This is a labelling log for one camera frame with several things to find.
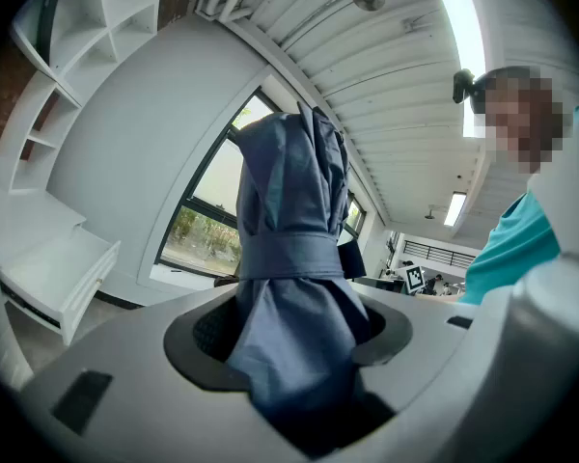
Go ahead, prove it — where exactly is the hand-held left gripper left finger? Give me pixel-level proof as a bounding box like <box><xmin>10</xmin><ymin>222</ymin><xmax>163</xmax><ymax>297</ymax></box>
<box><xmin>162</xmin><ymin>286</ymin><xmax>253</xmax><ymax>392</ymax></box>

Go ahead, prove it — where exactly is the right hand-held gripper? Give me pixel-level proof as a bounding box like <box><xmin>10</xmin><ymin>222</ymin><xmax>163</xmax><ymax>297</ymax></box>
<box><xmin>403</xmin><ymin>265</ymin><xmax>427</xmax><ymax>295</ymax></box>

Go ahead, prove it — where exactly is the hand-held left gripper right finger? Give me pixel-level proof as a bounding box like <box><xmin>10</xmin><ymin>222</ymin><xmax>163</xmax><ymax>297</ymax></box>
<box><xmin>350</xmin><ymin>291</ymin><xmax>414</xmax><ymax>367</ymax></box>

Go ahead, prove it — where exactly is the blue-grey cloth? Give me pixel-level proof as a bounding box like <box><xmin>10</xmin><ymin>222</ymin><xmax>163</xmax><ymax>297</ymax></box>
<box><xmin>225</xmin><ymin>101</ymin><xmax>373</xmax><ymax>422</ymax></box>

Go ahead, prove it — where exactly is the white desk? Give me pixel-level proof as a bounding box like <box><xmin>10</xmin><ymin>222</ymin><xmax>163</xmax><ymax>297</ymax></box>
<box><xmin>0</xmin><ymin>188</ymin><xmax>123</xmax><ymax>393</ymax></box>

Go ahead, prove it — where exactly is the small ceiling light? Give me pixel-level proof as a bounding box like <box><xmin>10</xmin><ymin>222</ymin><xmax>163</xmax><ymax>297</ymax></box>
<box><xmin>442</xmin><ymin>190</ymin><xmax>469</xmax><ymax>229</ymax></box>

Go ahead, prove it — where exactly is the person's teal shirt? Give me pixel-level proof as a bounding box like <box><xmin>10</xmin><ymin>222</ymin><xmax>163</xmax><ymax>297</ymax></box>
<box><xmin>457</xmin><ymin>89</ymin><xmax>579</xmax><ymax>307</ymax></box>

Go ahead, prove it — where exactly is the dark-framed window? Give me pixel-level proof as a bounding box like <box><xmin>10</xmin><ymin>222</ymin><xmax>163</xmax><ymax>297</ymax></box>
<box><xmin>153</xmin><ymin>87</ymin><xmax>369</xmax><ymax>280</ymax></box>

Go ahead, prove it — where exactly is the person's head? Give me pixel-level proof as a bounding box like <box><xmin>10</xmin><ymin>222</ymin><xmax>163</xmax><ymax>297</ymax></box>
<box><xmin>470</xmin><ymin>65</ymin><xmax>568</xmax><ymax>176</ymax></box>

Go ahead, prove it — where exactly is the long ceiling light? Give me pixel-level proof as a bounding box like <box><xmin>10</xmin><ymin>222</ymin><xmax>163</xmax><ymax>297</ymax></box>
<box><xmin>438</xmin><ymin>0</ymin><xmax>487</xmax><ymax>140</ymax></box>

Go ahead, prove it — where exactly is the white shelf unit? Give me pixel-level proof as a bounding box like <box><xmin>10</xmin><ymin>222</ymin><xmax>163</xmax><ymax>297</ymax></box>
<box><xmin>8</xmin><ymin>0</ymin><xmax>166</xmax><ymax>196</ymax></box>

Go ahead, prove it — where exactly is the black head camera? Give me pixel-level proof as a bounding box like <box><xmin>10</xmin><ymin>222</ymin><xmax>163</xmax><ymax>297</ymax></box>
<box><xmin>452</xmin><ymin>68</ymin><xmax>486</xmax><ymax>115</ymax></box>

